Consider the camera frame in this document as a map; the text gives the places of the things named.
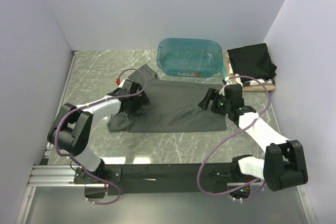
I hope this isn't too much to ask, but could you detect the grey t shirt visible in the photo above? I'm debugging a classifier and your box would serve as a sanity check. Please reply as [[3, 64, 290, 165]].
[[107, 65, 227, 133]]

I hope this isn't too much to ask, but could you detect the aluminium frame rail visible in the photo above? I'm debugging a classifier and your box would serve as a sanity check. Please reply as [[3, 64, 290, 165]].
[[15, 50, 79, 224]]

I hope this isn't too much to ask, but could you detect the black folded t shirt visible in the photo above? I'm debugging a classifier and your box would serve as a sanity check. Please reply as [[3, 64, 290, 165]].
[[227, 43, 277, 81]]

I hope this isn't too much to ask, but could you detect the teal plastic basin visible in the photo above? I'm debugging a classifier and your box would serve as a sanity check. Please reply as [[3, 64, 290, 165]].
[[156, 38, 224, 78]]

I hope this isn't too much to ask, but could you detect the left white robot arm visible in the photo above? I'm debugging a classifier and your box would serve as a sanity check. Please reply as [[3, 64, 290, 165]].
[[47, 79, 150, 183]]

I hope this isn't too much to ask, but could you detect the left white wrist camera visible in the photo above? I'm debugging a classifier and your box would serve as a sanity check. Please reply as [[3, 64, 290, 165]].
[[116, 78, 128, 88]]

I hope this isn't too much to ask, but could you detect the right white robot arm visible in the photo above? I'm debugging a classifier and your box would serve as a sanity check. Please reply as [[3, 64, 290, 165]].
[[198, 84, 308, 191]]

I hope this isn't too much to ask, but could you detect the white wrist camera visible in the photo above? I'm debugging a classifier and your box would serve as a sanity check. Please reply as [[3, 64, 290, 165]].
[[116, 78, 128, 88], [219, 77, 235, 96]]

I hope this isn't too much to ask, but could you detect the black base beam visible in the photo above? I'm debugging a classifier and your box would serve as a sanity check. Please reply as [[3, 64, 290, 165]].
[[72, 162, 263, 198]]

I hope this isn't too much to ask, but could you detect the white patterned folded t shirt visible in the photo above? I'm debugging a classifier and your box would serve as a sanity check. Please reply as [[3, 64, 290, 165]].
[[230, 74, 275, 87]]

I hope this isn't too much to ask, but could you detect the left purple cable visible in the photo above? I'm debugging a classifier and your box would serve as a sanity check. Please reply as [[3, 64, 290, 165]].
[[55, 68, 148, 206]]

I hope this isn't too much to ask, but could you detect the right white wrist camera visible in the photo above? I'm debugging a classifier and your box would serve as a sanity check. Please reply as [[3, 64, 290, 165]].
[[219, 77, 235, 96]]

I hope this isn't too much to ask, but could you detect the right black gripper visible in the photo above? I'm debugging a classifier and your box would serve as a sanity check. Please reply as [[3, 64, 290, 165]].
[[198, 88, 232, 116]]

